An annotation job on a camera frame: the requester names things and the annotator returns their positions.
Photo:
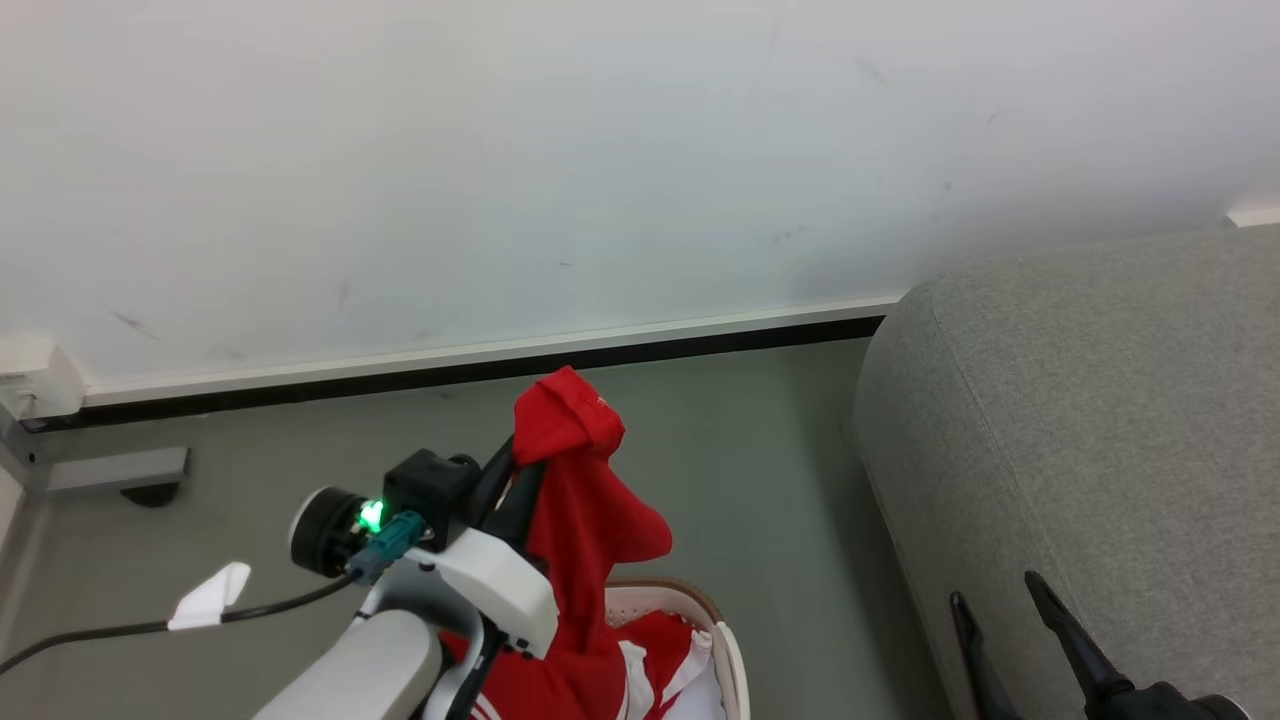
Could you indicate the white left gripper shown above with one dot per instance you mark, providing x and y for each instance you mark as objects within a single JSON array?
[{"x": 490, "y": 585}]

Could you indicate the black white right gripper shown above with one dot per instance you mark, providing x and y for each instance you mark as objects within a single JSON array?
[{"x": 1170, "y": 703}]

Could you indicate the red white-striped garment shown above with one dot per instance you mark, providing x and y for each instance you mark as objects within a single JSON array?
[{"x": 585, "y": 520}]

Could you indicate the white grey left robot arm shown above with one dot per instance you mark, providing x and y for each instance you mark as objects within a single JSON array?
[{"x": 350, "y": 670}]

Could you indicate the cream laundry basket brown rim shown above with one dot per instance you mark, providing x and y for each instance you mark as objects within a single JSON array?
[{"x": 738, "y": 670}]

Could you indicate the black floor edge strip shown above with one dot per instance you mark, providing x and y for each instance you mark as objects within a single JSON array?
[{"x": 400, "y": 381}]

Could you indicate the white skirting strip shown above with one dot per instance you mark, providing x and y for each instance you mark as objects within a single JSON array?
[{"x": 400, "y": 360}]

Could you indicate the black cylindrical wrist unit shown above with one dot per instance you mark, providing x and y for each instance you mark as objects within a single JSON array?
[{"x": 322, "y": 532}]

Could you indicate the grey fabric sofa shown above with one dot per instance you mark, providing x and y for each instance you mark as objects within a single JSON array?
[{"x": 1100, "y": 400}]

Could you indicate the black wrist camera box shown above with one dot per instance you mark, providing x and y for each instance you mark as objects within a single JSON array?
[{"x": 430, "y": 495}]

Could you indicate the black frame foot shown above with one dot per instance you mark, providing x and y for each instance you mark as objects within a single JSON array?
[{"x": 150, "y": 494}]

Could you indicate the grey metal frame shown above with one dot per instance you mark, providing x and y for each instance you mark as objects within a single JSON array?
[{"x": 110, "y": 470}]

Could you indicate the white wall box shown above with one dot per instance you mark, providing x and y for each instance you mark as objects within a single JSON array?
[{"x": 40, "y": 380}]

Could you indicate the white wall ledge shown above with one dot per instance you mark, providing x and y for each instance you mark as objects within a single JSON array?
[{"x": 1255, "y": 216}]

